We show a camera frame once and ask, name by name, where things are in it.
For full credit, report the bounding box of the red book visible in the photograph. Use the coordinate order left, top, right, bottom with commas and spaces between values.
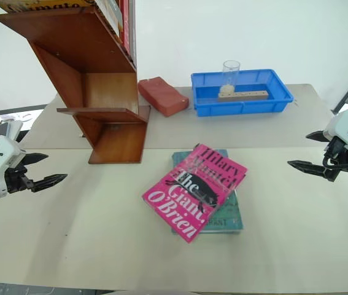
119, 0, 131, 55

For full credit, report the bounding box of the cream white book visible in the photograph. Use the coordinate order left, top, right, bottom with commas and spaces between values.
95, 0, 124, 44

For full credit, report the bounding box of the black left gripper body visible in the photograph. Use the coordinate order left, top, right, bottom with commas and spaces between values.
4, 165, 37, 195

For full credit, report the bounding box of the red brick block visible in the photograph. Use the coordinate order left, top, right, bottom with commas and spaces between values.
137, 77, 190, 118

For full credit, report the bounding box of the grey background equipment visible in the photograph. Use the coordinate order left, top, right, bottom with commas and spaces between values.
0, 106, 44, 161

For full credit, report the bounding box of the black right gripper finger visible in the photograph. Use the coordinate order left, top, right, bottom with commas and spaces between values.
305, 130, 331, 143
287, 159, 331, 182

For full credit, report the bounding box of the blue plastic bin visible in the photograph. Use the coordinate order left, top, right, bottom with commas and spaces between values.
190, 68, 295, 118

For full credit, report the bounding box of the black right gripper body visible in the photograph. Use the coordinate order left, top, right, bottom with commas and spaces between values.
323, 136, 348, 183

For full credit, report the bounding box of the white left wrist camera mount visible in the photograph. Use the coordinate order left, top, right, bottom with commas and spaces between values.
0, 134, 26, 198

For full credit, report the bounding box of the teal hardcover book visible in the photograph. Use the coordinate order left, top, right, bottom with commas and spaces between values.
170, 149, 244, 235

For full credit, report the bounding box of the brown wooden bookshelf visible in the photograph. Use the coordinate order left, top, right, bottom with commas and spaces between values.
0, 6, 152, 165

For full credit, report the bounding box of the wooden block with holes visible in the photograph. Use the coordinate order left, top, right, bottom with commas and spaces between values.
217, 89, 269, 103

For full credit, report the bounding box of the grey spined book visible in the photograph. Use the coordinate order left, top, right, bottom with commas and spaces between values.
128, 0, 138, 69

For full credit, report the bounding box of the clear glass cup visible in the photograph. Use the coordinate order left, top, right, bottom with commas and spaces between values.
222, 60, 242, 93

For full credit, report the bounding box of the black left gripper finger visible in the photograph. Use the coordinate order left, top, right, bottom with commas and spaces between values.
23, 152, 50, 168
31, 173, 69, 194

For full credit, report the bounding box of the pink paperback book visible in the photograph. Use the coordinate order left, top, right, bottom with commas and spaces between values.
141, 143, 249, 244

